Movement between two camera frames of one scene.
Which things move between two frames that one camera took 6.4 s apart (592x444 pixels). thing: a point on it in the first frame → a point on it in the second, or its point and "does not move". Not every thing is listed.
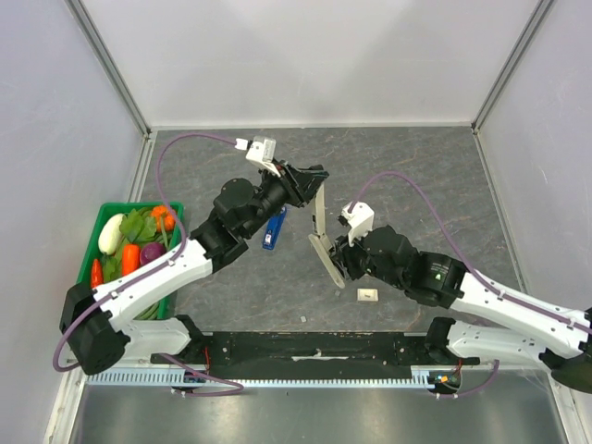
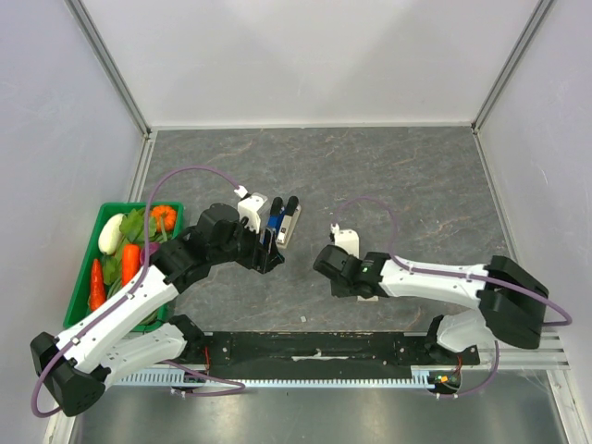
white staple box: (367, 294) does not move
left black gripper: (301, 186) → (263, 258)
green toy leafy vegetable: (138, 225) does not move
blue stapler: (273, 228) does not move
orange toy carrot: (130, 258) does not move
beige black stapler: (320, 240) → (289, 225)
